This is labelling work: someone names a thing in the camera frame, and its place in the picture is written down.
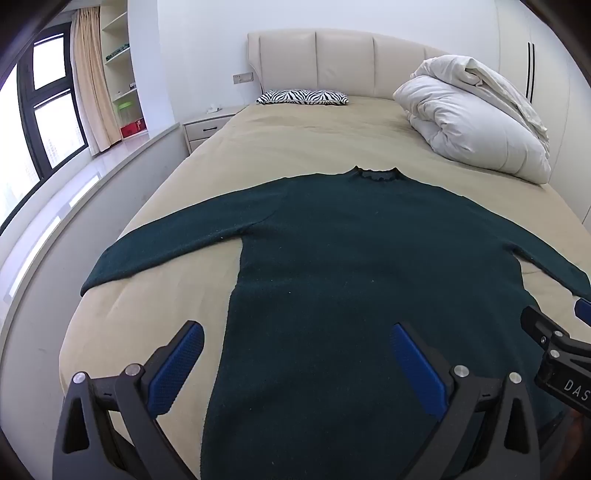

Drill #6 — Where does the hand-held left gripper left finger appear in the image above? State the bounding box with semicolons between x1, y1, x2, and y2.
52;320;205;480

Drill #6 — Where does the beige curtain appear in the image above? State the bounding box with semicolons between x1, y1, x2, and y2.
69;8;123;157

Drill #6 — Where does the cream padded headboard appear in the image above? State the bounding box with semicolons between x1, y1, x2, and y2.
247;30;462;100

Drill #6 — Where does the white nightstand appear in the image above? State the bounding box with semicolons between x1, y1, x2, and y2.
183;105;245;155

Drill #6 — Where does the dark green sweater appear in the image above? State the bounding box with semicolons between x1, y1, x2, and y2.
80;166;591;480

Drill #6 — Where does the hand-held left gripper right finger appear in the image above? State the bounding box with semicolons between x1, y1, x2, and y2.
389;322;541;480

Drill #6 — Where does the black framed window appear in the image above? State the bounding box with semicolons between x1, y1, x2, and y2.
0;23;90;236

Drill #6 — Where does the white window ledge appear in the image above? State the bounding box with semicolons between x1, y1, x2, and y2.
0;122;190;333

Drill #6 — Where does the zebra print pillow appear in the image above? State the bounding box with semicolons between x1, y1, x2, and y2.
257;89;350;106

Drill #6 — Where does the white folded duvet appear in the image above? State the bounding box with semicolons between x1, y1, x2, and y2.
393;54;552;185

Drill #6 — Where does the white wardrobe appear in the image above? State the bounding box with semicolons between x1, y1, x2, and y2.
496;0;591;195

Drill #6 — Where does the bed with beige sheet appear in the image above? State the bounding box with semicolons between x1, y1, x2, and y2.
58;96;591;480

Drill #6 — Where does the white wall shelf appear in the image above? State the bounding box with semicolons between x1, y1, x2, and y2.
99;0;148;139

